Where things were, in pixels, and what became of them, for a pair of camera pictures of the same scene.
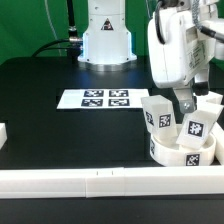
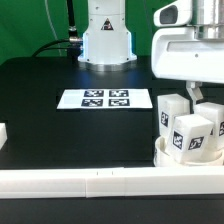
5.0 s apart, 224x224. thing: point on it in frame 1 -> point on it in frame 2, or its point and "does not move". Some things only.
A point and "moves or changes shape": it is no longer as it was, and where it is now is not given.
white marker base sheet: (102, 98) does not move
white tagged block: (160, 117) moves or changes shape
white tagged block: (213, 97) -> (213, 112)
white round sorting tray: (183, 156) moves or changes shape
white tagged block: (196, 125) moves or changes shape
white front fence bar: (111, 182) does not move
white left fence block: (3, 134) does not move
